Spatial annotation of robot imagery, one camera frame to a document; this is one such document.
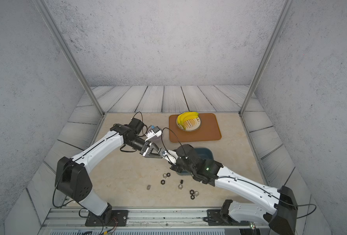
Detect left aluminium frame post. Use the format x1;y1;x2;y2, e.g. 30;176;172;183
33;0;105;117

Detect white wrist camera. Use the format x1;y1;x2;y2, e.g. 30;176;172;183
145;125;162;141
165;150;179;165

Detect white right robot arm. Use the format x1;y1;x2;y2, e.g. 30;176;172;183
163;145;298;235

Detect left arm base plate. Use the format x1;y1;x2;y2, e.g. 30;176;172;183
85;210;129;227

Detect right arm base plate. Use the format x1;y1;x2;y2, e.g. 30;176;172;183
203;210;246;226

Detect teal plastic storage box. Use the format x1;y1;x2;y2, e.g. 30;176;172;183
177;147;214;176

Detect lilac ceramic bowl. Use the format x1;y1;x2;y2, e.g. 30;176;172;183
151;126;162;136

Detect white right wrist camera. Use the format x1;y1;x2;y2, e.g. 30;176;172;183
165;150;179;165

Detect right aluminium frame post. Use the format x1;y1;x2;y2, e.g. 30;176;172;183
239;0;293;117

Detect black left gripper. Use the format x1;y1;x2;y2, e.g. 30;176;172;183
126;136;164;158

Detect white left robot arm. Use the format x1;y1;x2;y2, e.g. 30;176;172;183
55;118;162;217

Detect brown rectangular mat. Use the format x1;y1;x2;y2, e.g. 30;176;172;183
169;113;222;143

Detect patterned plate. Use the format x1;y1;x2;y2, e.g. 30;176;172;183
176;116;201;132

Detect yellow banana bunch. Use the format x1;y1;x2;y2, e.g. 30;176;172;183
177;112;199;123

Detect aluminium frame post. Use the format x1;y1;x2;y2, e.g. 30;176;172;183
239;0;293;117
33;0;105;117

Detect aluminium front rail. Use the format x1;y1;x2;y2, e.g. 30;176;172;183
39;207;275;235

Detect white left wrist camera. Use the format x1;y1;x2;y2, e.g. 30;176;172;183
145;125;162;141

